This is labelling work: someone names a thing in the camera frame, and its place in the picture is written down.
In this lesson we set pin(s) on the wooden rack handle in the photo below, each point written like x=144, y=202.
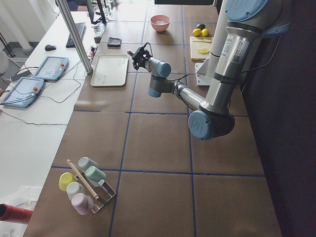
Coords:
x=85, y=183

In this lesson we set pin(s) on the lilac cup in rack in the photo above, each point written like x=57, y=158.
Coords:
x=82, y=203

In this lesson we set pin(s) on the yellow cup in rack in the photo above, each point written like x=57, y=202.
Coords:
x=65, y=179

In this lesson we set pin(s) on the red bottle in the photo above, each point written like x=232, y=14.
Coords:
x=15, y=214

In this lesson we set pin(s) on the cream bear tray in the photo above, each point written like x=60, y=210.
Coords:
x=110, y=70

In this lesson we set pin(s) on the upper blue teach pendant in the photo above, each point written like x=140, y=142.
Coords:
x=52, y=68

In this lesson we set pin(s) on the pink bowl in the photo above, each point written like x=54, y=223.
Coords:
x=160, y=23

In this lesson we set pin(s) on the grey folded cloth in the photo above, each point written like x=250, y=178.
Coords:
x=114, y=42

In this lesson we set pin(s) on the yellow lemon upper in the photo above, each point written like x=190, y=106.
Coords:
x=205, y=32

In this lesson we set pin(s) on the lower blue teach pendant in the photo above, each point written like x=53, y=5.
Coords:
x=24, y=92

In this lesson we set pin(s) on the frosted white cup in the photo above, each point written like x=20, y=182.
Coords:
x=74, y=188

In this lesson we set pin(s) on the blue teach pendant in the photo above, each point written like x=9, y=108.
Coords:
x=52, y=68
x=24, y=92

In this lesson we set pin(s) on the yellow-green plastic knife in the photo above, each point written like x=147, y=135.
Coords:
x=205, y=41

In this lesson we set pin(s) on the yellow lemon slices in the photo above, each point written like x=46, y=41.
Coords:
x=203, y=51

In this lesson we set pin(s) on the black computer mouse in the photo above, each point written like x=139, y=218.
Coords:
x=50, y=47

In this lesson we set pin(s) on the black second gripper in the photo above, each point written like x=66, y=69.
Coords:
x=141, y=61

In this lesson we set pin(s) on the mint green cup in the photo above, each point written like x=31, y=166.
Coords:
x=95, y=175

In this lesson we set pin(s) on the white wire cup rack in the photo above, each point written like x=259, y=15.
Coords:
x=105, y=192

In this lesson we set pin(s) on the wooden cutting board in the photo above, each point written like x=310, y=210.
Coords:
x=194, y=46

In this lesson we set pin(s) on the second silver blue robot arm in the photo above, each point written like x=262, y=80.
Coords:
x=240, y=23

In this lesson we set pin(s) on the aluminium frame post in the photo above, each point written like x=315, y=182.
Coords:
x=66, y=13

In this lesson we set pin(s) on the pale cup in rack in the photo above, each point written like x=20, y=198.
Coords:
x=84, y=163

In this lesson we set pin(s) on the yellow lemon lower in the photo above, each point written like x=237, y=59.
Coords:
x=197, y=32

